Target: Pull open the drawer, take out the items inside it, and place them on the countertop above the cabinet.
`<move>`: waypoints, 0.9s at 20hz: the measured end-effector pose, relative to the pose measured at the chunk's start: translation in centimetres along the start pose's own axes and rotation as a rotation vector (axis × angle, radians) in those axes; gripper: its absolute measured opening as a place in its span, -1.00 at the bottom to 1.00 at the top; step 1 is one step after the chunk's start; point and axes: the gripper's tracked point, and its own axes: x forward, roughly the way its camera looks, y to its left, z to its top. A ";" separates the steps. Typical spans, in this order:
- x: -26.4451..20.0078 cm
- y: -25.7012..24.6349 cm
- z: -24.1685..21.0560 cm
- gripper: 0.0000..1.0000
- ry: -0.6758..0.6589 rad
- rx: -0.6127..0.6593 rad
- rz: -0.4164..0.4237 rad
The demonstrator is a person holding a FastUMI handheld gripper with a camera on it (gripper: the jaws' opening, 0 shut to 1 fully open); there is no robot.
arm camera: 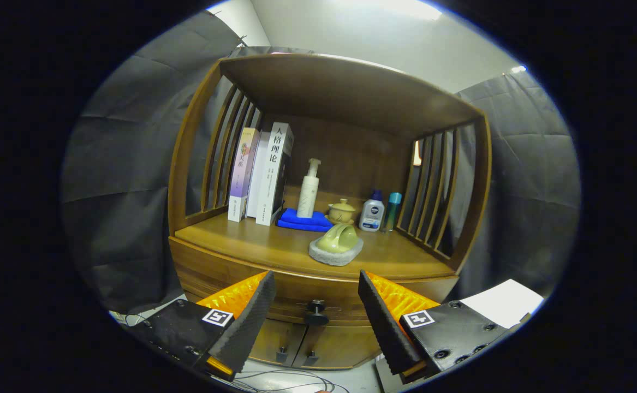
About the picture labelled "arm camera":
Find teal bottle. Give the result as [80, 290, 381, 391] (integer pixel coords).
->
[385, 192, 403, 234]

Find purple book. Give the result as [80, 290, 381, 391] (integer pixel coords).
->
[227, 127, 261, 223]

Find thin floor cable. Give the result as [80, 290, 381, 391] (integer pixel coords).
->
[231, 368, 352, 393]

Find white pump bottle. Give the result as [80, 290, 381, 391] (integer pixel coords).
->
[296, 158, 322, 219]

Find black backdrop cloth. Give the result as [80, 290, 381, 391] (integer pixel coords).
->
[59, 11, 582, 314]

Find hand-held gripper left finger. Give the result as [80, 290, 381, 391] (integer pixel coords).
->
[133, 270, 277, 383]

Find white storage box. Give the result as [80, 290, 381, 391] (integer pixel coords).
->
[460, 279, 544, 329]

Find thin white book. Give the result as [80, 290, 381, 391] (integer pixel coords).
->
[246, 131, 272, 219]

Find blue folded towel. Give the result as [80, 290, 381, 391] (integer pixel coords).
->
[276, 208, 334, 233]

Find thick white book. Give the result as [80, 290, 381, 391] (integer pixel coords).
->
[255, 122, 295, 227]

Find cream handled grey sponge brush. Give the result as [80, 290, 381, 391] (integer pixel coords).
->
[308, 223, 364, 267]

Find white bottle with blue cap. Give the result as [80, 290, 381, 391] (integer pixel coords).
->
[359, 189, 385, 233]

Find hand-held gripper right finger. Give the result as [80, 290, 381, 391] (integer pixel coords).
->
[358, 270, 515, 385]

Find wooden drawer with black knob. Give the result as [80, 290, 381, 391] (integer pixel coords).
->
[171, 240, 460, 328]

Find brown wooden cabinet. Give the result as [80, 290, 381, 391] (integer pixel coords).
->
[166, 53, 493, 371]

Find yellow lidded teacup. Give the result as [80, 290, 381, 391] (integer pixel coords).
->
[327, 199, 357, 225]

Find wooden countertop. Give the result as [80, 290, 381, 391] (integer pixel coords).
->
[174, 210, 458, 280]

